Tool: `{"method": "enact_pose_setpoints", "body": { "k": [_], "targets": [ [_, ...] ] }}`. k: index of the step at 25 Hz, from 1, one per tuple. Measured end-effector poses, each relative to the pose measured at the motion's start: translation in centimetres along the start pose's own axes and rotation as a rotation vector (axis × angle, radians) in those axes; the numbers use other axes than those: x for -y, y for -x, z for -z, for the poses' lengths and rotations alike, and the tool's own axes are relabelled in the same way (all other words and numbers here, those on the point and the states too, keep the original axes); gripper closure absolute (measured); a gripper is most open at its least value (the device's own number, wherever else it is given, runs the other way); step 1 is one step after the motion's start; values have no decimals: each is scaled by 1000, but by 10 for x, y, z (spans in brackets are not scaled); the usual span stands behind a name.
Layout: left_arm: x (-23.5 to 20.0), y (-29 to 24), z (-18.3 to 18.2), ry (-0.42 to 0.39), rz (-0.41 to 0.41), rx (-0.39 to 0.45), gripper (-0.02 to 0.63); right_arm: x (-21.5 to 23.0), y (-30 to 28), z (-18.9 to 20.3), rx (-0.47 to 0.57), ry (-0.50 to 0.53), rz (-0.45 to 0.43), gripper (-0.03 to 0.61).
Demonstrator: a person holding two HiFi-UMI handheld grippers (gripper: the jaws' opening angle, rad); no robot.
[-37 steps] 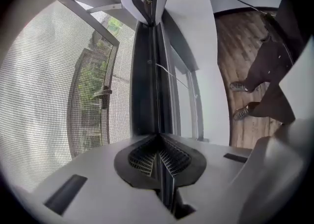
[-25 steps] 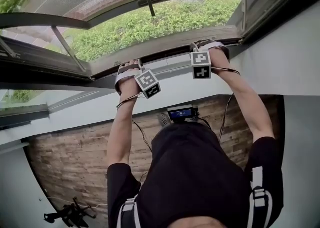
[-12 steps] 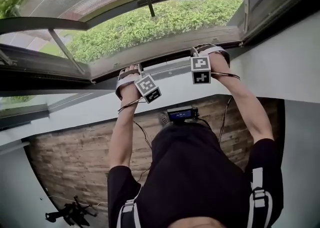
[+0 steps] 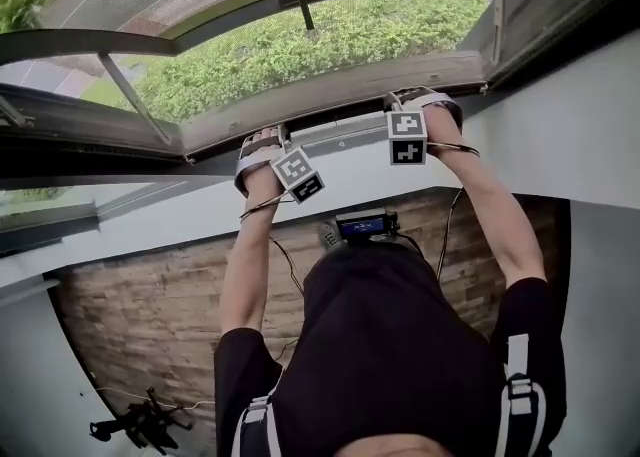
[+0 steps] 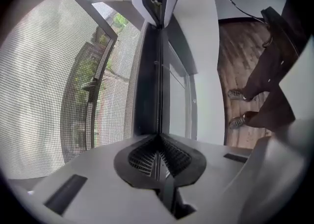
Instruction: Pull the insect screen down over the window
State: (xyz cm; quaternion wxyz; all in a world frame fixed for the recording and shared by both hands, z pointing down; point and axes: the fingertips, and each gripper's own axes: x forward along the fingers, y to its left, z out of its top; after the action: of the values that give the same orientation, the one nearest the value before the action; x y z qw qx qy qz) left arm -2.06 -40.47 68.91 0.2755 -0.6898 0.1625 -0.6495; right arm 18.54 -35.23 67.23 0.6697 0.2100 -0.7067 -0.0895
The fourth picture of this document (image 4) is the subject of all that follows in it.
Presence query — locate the window with metal frame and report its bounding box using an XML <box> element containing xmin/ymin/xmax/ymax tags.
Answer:
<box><xmin>0</xmin><ymin>0</ymin><xmax>551</xmax><ymax>164</ymax></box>

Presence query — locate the white harness strap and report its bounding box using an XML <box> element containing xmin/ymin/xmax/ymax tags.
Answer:
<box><xmin>232</xmin><ymin>394</ymin><xmax>284</xmax><ymax>457</ymax></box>
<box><xmin>494</xmin><ymin>333</ymin><xmax>549</xmax><ymax>457</ymax></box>

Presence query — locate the person's right forearm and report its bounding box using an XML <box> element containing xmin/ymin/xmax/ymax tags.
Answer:
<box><xmin>433</xmin><ymin>143</ymin><xmax>550</xmax><ymax>291</ymax></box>

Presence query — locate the thin black cable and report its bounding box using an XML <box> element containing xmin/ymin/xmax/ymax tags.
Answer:
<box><xmin>427</xmin><ymin>141</ymin><xmax>482</xmax><ymax>282</ymax></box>
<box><xmin>238</xmin><ymin>194</ymin><xmax>307</xmax><ymax>299</ymax></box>

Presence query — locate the small black monitor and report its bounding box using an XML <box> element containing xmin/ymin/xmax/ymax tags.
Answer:
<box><xmin>334</xmin><ymin>206</ymin><xmax>402</xmax><ymax>245</ymax></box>

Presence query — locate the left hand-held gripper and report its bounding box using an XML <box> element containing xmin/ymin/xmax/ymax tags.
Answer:
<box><xmin>233</xmin><ymin>123</ymin><xmax>327</xmax><ymax>207</ymax></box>

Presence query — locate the black tripod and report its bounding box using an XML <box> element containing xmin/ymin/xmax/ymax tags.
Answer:
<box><xmin>88</xmin><ymin>386</ymin><xmax>195</xmax><ymax>457</ymax></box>

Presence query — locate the person in black shirt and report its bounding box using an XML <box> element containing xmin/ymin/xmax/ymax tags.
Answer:
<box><xmin>214</xmin><ymin>242</ymin><xmax>569</xmax><ymax>457</ymax></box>

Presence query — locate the person's right hand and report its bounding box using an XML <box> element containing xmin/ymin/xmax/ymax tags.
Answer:
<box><xmin>424</xmin><ymin>102</ymin><xmax>462</xmax><ymax>157</ymax></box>

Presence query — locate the person's left forearm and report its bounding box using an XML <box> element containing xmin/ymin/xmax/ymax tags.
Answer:
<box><xmin>219</xmin><ymin>194</ymin><xmax>297</xmax><ymax>337</ymax></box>

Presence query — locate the person's grey shoe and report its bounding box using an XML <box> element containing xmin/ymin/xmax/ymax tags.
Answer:
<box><xmin>316</xmin><ymin>220</ymin><xmax>344</xmax><ymax>251</ymax></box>

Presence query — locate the black framed open window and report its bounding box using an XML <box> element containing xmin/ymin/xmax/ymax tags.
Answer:
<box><xmin>0</xmin><ymin>0</ymin><xmax>640</xmax><ymax>256</ymax></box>

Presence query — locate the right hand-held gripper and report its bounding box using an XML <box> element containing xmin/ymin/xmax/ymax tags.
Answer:
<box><xmin>382</xmin><ymin>86</ymin><xmax>465</xmax><ymax>167</ymax></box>

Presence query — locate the open glass window sash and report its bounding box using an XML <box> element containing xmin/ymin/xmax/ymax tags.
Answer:
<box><xmin>0</xmin><ymin>0</ymin><xmax>507</xmax><ymax>146</ymax></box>

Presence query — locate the person's left hand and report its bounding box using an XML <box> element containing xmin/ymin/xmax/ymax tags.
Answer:
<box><xmin>242</xmin><ymin>126</ymin><xmax>292</xmax><ymax>211</ymax></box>

